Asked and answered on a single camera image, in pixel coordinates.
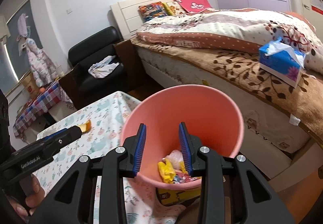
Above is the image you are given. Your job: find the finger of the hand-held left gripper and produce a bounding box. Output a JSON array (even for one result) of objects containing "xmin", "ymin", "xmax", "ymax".
[
  {"xmin": 49, "ymin": 125, "xmax": 84, "ymax": 151},
  {"xmin": 36, "ymin": 128, "xmax": 68, "ymax": 143}
]

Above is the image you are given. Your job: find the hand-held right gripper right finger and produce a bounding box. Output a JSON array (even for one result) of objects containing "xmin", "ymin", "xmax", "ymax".
[{"xmin": 178, "ymin": 122, "xmax": 296, "ymax": 224}]

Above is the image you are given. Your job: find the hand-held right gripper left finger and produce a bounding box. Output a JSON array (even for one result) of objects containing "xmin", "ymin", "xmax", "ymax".
[{"xmin": 29, "ymin": 123, "xmax": 147, "ymax": 224}]

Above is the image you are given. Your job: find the clear plastic bag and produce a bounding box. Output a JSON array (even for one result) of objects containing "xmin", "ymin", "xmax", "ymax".
[{"xmin": 164, "ymin": 150, "xmax": 187, "ymax": 172}]

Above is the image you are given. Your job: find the golden brown wrapper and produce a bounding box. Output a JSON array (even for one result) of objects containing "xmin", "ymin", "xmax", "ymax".
[{"xmin": 78, "ymin": 120, "xmax": 92, "ymax": 134}]

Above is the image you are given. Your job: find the yellow plastic bag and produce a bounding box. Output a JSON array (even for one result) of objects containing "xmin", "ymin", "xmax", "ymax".
[{"xmin": 158, "ymin": 160, "xmax": 177, "ymax": 184}]

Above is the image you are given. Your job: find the red blue plastic wrapper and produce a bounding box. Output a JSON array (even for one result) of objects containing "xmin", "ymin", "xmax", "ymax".
[{"xmin": 173, "ymin": 171, "xmax": 202, "ymax": 184}]

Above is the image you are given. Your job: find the pink plastic bin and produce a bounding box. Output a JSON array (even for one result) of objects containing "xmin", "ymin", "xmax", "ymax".
[{"xmin": 121, "ymin": 84, "xmax": 245, "ymax": 190}]

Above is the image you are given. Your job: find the person's left hand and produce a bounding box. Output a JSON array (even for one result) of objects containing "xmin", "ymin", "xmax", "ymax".
[{"xmin": 5, "ymin": 175, "xmax": 46, "ymax": 222}]

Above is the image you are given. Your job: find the white stool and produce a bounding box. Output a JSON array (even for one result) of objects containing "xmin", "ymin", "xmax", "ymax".
[{"xmin": 48, "ymin": 103, "xmax": 76, "ymax": 123}]

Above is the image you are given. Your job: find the floral tablecloth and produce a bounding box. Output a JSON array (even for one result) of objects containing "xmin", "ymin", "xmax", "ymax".
[{"xmin": 37, "ymin": 91, "xmax": 182, "ymax": 224}]

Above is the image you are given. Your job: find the checkered tablecloth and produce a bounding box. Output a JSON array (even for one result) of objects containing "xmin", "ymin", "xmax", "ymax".
[{"xmin": 13, "ymin": 80, "xmax": 73, "ymax": 138}]

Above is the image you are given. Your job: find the yellow cardboard box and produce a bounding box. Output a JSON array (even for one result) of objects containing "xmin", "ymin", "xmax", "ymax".
[{"xmin": 158, "ymin": 184, "xmax": 202, "ymax": 205}]

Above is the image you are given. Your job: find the dark wooden cabinet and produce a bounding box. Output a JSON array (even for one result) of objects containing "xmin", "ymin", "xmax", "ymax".
[{"xmin": 59, "ymin": 66, "xmax": 84, "ymax": 111}]

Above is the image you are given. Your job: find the brown cardboard box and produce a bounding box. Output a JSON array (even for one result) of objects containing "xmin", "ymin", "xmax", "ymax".
[{"xmin": 23, "ymin": 72, "xmax": 38, "ymax": 99}]

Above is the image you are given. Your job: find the white patterned cloth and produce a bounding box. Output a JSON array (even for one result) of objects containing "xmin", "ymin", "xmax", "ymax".
[{"xmin": 88, "ymin": 55, "xmax": 120, "ymax": 79}]

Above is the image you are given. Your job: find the quilted mattress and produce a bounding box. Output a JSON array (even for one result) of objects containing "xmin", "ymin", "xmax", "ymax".
[{"xmin": 137, "ymin": 46, "xmax": 311, "ymax": 154}]

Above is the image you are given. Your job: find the pink floral padded jacket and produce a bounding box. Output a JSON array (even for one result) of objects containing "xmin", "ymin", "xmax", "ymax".
[{"xmin": 25, "ymin": 38, "xmax": 57, "ymax": 87}]

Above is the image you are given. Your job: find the black leather armchair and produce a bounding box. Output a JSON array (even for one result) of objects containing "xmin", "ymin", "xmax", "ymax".
[{"xmin": 68, "ymin": 26, "xmax": 134, "ymax": 111}]

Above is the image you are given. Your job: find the window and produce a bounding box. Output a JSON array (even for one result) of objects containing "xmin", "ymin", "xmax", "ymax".
[{"xmin": 0, "ymin": 0, "xmax": 43, "ymax": 98}]

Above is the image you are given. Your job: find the dark wooden nightstand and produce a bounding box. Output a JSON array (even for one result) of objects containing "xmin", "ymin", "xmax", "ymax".
[{"xmin": 113, "ymin": 38, "xmax": 152, "ymax": 93}]

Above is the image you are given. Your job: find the brown leaf pattern blanket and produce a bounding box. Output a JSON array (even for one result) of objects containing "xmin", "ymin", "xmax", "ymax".
[{"xmin": 130, "ymin": 37, "xmax": 323, "ymax": 142}]

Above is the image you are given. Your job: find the lilac hanging hat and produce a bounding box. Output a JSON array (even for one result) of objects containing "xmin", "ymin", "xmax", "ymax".
[{"xmin": 16, "ymin": 13, "xmax": 31, "ymax": 37}]

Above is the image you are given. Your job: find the blue tissue box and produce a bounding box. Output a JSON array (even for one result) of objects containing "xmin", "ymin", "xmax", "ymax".
[{"xmin": 258, "ymin": 38, "xmax": 307, "ymax": 88}]

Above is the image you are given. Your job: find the white wooden bed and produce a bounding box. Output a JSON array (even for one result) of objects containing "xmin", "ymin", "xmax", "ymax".
[{"xmin": 110, "ymin": 0, "xmax": 323, "ymax": 193}]

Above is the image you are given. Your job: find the dotted patchwork quilt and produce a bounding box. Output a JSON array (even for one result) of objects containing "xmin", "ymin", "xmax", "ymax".
[{"xmin": 136, "ymin": 8, "xmax": 323, "ymax": 75}]

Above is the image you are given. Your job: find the colourful cartoon pillow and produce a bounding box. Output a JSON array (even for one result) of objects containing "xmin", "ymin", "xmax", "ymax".
[{"xmin": 138, "ymin": 2, "xmax": 169, "ymax": 22}]

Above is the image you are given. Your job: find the yellow floral pillow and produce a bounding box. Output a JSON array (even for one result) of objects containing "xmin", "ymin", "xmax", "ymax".
[{"xmin": 163, "ymin": 1, "xmax": 186, "ymax": 17}]

